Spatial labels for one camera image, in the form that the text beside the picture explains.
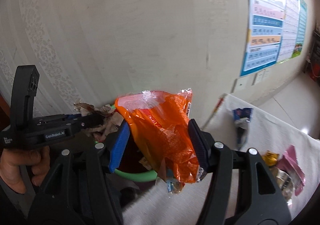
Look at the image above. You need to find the brown paper trash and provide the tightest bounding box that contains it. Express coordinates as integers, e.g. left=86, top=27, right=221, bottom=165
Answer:
left=74, top=102, right=124, bottom=142

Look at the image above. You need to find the orange snack bag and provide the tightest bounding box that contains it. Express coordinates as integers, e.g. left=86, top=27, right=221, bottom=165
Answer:
left=115, top=88, right=200, bottom=183

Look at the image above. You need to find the blue white snack wrapper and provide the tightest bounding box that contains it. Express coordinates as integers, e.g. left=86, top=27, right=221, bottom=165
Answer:
left=233, top=108, right=253, bottom=151

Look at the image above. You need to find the yellow wrapper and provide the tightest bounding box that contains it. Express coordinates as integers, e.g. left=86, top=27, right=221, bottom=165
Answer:
left=262, top=151, right=279, bottom=167

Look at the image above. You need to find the pink foil wrapper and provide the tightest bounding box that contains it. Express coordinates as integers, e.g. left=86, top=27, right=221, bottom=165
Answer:
left=276, top=145, right=305, bottom=196

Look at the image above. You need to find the silver foil wrapper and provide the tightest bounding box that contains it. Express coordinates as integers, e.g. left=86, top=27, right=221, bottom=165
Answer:
left=270, top=166, right=295, bottom=207

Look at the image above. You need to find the green rimmed red trash bin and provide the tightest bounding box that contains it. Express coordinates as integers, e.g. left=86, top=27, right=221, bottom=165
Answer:
left=94, top=104, right=158, bottom=183

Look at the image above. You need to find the person's left hand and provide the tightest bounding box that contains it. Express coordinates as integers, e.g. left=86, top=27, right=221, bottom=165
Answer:
left=0, top=145, right=51, bottom=194

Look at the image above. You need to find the white towel mat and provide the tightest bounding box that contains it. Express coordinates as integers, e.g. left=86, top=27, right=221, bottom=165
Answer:
left=123, top=94, right=319, bottom=224

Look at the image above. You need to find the white wall switch plate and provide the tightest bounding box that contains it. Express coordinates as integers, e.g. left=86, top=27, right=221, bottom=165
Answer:
left=233, top=77, right=248, bottom=93

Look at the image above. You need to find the white wall socket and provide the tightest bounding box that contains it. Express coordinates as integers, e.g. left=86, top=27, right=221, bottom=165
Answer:
left=252, top=69, right=271, bottom=86

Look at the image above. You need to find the blue pinyin wall poster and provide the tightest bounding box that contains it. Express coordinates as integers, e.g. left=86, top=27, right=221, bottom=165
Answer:
left=240, top=0, right=285, bottom=76

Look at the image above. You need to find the green bordered wall poster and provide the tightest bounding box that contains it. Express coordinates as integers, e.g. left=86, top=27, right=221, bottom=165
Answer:
left=277, top=0, right=308, bottom=64

